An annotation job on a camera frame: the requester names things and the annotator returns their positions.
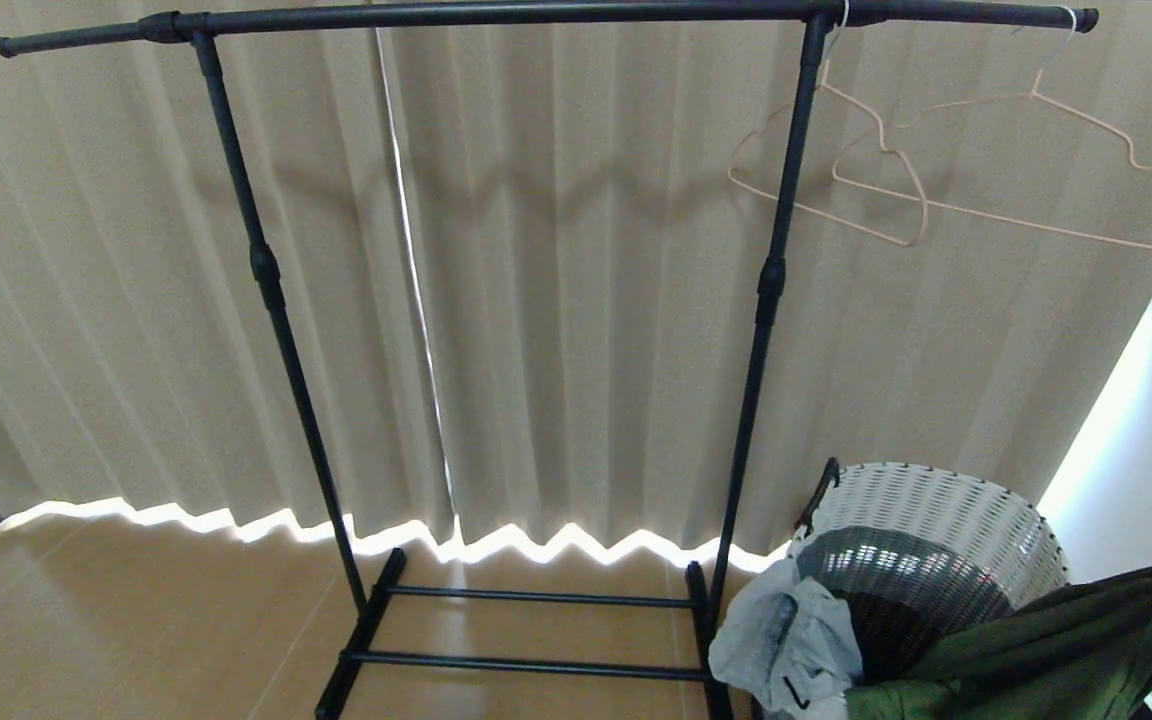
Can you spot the black clothes rack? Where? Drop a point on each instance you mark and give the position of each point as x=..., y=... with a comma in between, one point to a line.
x=536, y=14

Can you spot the white laundry basket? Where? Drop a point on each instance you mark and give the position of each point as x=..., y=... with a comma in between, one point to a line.
x=936, y=510

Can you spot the beige curtain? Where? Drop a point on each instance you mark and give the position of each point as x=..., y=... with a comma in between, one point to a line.
x=586, y=300

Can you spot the pink clothes hanger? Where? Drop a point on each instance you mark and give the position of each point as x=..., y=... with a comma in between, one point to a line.
x=1036, y=222
x=816, y=210

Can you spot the pale grey garment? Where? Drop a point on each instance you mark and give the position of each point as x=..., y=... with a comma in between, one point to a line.
x=786, y=640

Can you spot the green printed shirt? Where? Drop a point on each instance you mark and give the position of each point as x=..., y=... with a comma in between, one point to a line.
x=1056, y=650

